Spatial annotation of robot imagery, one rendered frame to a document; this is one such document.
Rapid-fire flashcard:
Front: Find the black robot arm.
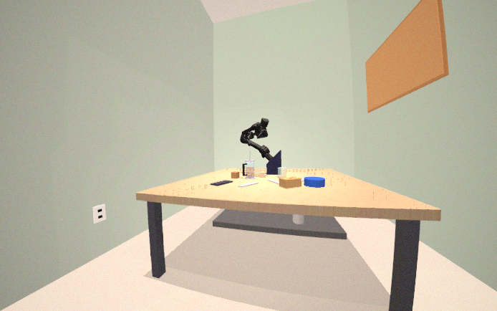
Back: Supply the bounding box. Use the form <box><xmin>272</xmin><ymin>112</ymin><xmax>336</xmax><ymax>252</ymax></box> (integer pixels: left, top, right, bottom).
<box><xmin>240</xmin><ymin>118</ymin><xmax>273</xmax><ymax>161</ymax></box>

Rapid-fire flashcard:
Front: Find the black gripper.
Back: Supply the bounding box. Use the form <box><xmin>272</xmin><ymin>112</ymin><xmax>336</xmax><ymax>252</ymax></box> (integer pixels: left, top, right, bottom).
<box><xmin>248</xmin><ymin>128</ymin><xmax>268</xmax><ymax>140</ymax></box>

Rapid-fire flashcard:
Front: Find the blue cylinder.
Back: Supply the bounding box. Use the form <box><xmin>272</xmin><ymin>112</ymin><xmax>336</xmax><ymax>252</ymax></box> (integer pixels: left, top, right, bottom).
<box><xmin>304</xmin><ymin>177</ymin><xmax>325</xmax><ymax>188</ymax></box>

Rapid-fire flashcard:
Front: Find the dark grey flat rectangular pad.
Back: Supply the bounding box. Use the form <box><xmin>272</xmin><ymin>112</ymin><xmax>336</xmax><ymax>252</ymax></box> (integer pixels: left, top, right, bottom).
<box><xmin>209</xmin><ymin>180</ymin><xmax>233</xmax><ymax>186</ymax></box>

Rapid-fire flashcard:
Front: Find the pale yellow cylinder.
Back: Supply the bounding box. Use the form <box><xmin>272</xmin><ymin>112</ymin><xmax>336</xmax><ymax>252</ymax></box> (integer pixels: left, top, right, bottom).
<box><xmin>278</xmin><ymin>168</ymin><xmax>286</xmax><ymax>178</ymax></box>

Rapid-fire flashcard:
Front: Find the french press coffee maker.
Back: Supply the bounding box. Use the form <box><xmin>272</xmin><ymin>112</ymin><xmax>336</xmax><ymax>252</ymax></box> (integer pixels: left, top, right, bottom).
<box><xmin>242</xmin><ymin>142</ymin><xmax>256</xmax><ymax>179</ymax></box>

